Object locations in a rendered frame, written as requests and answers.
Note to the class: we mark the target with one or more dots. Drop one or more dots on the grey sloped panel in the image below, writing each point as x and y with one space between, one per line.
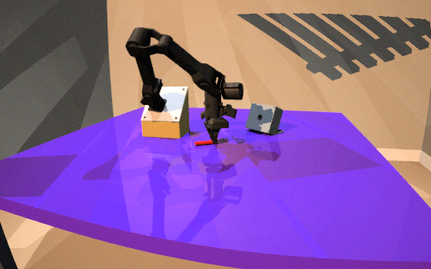
264 118

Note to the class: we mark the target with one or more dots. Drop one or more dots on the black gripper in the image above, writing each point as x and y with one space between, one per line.
213 120

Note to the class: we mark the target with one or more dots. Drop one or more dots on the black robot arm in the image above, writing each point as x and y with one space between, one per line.
204 76

